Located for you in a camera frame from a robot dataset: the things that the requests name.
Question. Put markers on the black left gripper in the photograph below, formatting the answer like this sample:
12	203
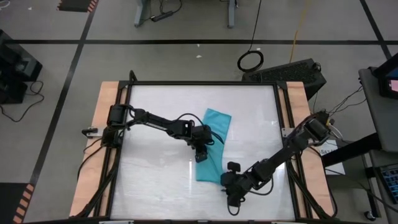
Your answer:
197	142

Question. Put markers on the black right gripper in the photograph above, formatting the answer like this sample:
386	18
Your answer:
239	183

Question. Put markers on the blue microfibre towel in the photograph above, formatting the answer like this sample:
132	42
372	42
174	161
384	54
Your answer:
217	123

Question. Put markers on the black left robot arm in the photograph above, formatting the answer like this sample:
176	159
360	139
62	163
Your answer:
155	121

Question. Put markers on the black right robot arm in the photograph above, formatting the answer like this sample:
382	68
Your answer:
295	146

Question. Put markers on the white printed paper sheet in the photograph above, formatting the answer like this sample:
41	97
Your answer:
334	161

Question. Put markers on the black cart leg bar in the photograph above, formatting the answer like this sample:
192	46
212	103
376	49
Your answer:
351	149

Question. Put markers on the black caster wheel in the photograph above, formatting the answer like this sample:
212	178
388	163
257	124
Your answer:
370	215

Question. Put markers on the grey desk leg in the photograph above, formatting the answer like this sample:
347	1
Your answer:
140	12
232	14

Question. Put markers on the black power strip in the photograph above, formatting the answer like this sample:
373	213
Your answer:
161	16

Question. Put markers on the keyboard with blue keys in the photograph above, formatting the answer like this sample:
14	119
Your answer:
390	183

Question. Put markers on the grey cart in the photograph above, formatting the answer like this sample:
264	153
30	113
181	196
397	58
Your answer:
381	118

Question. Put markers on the black hazard-striped floor mat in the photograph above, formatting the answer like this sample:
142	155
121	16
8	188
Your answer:
12	202
74	5

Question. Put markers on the black monitor with lit screen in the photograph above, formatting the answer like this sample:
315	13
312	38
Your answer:
388	81

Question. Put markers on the black equipment stack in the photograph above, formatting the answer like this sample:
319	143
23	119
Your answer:
12	71

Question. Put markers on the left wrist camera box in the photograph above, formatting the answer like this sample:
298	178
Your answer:
206	135

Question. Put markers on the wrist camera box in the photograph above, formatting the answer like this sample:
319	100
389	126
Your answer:
233	167
206	135

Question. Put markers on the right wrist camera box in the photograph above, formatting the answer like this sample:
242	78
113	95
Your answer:
233	167

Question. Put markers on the black metal table frame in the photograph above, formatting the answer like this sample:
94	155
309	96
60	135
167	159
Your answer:
202	83

